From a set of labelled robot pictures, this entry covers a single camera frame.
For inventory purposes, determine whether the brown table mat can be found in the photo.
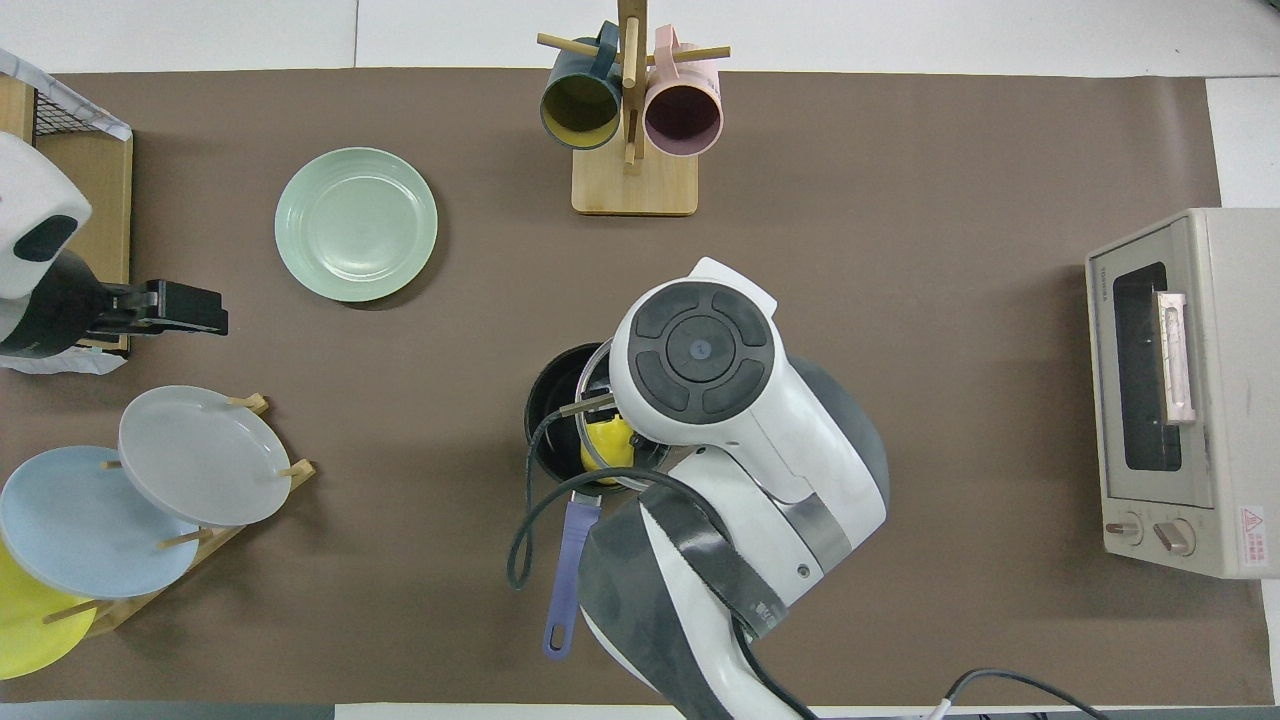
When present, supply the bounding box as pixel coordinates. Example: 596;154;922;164
0;68;1263;706

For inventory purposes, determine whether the dark blue pot with handle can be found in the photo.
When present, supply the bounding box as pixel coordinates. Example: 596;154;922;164
524;342;681;661

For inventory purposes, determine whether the beige toaster oven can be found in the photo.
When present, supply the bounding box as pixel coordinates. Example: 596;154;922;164
1085;207;1280;581

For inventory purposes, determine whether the glass lid with blue knob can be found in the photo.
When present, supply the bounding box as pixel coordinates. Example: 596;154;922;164
577;338;663;494

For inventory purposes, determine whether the black right arm base cable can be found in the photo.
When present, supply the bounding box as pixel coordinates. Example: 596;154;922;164
930;667;1113;720

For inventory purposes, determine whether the yellow lemon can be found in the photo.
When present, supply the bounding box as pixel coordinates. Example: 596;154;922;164
581;414;638;487

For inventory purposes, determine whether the light green plate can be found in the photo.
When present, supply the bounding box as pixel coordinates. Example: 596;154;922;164
274;147;439;303

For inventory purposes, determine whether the dark teal mug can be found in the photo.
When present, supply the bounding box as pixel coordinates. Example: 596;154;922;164
540;22;625;151

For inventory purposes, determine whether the wooden plate rack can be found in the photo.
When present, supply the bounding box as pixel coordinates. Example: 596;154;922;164
40;393;317;637

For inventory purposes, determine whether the light bamboo board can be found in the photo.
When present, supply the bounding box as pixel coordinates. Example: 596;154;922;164
0;78;37;143

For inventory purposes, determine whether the yellow plate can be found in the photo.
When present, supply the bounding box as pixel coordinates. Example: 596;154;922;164
0;540;99;681

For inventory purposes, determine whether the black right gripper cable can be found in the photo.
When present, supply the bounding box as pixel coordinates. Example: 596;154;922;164
506;398;743;593

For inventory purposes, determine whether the grey plate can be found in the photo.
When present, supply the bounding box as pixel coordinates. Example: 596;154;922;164
118;385;293;528

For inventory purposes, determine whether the light blue plate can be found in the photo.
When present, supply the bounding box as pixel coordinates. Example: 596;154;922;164
0;445;202;600

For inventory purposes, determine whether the wooden wire basket shelf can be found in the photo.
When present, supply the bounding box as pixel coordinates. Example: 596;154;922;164
35;132;134;354

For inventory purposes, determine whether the white crumpled plastic sheet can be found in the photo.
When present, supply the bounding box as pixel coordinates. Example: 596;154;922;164
0;332;128;377

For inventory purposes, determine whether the white crumpled bag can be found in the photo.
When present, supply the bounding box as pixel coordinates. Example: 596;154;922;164
0;48;133;142

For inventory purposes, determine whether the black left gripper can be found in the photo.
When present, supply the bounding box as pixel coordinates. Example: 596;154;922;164
0;250;230;361

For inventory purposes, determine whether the wooden mug tree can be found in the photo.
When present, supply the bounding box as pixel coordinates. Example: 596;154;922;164
537;0;732;217

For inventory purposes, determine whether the pink mug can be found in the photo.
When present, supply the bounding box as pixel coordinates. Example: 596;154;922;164
643;25;724;158

